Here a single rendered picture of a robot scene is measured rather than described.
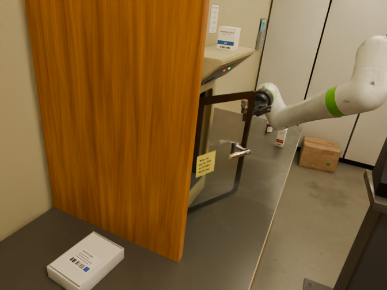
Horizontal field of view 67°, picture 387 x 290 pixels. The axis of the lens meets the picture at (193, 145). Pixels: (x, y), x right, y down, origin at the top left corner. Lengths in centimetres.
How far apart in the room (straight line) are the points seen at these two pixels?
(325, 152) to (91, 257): 313
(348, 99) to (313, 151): 256
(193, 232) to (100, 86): 55
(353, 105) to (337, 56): 267
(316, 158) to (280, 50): 135
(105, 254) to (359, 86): 93
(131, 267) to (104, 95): 48
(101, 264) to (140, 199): 20
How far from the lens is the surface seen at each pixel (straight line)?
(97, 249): 91
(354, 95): 111
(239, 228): 106
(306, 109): 126
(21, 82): 97
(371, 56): 118
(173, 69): 66
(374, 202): 148
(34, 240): 103
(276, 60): 384
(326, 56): 378
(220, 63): 70
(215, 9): 93
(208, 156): 92
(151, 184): 80
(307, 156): 368
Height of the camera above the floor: 162
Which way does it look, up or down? 25 degrees down
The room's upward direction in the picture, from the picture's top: 6 degrees clockwise
